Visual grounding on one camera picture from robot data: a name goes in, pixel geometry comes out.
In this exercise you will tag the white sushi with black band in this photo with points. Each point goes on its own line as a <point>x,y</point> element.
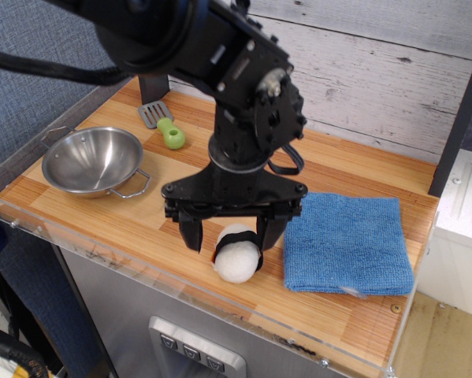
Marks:
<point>236,256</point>

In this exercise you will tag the clear acrylic front guard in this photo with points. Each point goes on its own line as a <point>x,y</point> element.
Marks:
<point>358,337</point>

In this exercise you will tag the silver dispenser button panel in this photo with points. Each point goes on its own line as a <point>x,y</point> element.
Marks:
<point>182,353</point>

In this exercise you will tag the dark left vertical post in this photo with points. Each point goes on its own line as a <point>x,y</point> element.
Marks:
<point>153,88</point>

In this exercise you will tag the yellow object at corner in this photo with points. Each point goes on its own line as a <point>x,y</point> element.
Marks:
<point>20,372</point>

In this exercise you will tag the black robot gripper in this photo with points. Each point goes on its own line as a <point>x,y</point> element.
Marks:
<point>213,192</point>

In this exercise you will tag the dark right vertical post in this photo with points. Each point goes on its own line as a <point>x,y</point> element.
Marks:
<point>453,144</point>

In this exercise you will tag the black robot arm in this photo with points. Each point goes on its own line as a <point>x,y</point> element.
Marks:
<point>219,50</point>

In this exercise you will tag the green handled grey spatula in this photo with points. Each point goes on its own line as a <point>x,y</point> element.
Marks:
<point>156,115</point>

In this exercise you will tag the stainless steel toy cabinet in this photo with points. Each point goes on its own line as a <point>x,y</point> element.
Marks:
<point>121,305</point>

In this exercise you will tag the stainless steel bowl with handles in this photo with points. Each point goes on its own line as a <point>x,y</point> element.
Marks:
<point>95,162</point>

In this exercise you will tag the white ribbed side appliance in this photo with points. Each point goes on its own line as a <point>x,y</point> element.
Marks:
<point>446,270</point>

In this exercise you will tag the blue folded cloth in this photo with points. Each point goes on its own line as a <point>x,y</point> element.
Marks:
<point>346,245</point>

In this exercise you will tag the dark vertical post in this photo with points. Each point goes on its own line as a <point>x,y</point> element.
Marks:
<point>453,144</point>
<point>153,88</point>

